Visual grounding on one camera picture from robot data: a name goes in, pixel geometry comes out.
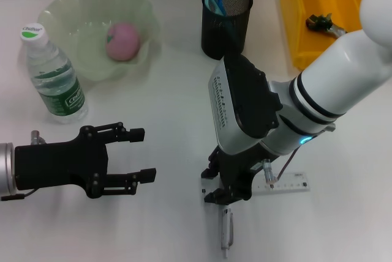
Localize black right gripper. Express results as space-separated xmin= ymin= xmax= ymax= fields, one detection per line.
xmin=200 ymin=144 xmax=271 ymax=206

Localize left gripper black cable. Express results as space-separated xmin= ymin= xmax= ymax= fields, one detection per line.
xmin=0 ymin=187 xmax=39 ymax=201

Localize clear green-label water bottle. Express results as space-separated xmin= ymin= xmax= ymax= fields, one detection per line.
xmin=20 ymin=22 xmax=89 ymax=125

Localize black mesh pen holder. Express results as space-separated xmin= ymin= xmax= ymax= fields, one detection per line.
xmin=200 ymin=0 xmax=254 ymax=61

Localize blue scissors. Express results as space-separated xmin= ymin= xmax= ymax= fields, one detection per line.
xmin=204 ymin=0 xmax=228 ymax=17

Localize yellow plastic bin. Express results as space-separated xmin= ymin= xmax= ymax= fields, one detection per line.
xmin=279 ymin=0 xmax=378 ymax=72

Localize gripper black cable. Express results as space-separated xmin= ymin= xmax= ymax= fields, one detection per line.
xmin=262 ymin=147 xmax=300 ymax=190
xmin=0 ymin=187 xmax=39 ymax=201

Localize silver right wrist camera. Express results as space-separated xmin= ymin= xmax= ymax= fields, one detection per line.
xmin=208 ymin=54 xmax=283 ymax=155

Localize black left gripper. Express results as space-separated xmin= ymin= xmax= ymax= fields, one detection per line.
xmin=14 ymin=122 xmax=157 ymax=199

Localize clear plastic ruler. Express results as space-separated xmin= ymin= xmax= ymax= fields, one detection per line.
xmin=200 ymin=171 xmax=311 ymax=198

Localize grey white pen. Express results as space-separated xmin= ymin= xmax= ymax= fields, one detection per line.
xmin=220 ymin=208 xmax=235 ymax=259

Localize green plastic wrapper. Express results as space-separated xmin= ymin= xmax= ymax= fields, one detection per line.
xmin=305 ymin=13 xmax=347 ymax=39

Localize translucent green fruit plate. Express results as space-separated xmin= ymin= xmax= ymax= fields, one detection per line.
xmin=38 ymin=0 xmax=162 ymax=84

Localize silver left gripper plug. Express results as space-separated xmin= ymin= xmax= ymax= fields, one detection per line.
xmin=30 ymin=130 xmax=46 ymax=146

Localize pink toy peach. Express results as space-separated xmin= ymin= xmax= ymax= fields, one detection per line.
xmin=105 ymin=22 xmax=141 ymax=61

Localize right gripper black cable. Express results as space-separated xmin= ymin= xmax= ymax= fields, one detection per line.
xmin=262 ymin=147 xmax=300 ymax=190

